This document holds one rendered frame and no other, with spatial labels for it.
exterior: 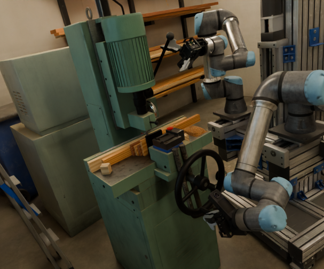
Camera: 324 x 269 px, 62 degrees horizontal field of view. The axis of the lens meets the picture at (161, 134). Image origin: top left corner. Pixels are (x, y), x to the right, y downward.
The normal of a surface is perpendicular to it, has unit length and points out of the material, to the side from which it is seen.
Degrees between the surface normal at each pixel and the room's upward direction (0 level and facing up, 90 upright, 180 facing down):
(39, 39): 90
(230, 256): 0
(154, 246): 90
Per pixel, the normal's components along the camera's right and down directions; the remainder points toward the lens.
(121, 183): 0.62, 0.19
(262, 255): -0.18, -0.91
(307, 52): 0.45, 0.27
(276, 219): 0.45, -0.29
